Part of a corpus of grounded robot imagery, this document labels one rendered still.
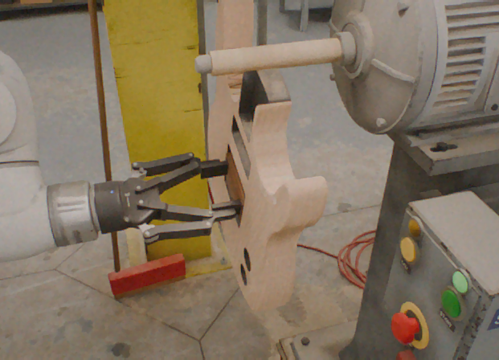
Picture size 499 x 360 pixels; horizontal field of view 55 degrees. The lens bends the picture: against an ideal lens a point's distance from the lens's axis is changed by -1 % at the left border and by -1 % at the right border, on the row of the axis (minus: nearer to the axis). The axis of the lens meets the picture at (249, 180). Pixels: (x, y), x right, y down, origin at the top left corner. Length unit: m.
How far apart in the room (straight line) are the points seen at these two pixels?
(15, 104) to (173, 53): 0.94
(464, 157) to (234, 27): 0.38
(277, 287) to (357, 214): 1.73
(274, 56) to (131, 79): 0.98
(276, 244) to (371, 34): 0.30
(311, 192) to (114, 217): 0.31
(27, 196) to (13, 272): 1.59
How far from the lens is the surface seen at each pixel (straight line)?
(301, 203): 0.51
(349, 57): 0.69
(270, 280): 0.67
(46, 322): 2.04
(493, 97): 0.70
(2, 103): 0.68
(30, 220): 0.70
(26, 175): 0.71
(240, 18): 0.69
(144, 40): 1.55
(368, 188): 2.57
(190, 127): 1.70
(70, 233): 0.70
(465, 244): 0.60
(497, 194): 0.84
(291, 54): 0.66
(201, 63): 0.64
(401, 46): 0.64
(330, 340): 1.50
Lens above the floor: 1.50
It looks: 36 degrees down
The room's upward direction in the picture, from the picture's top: straight up
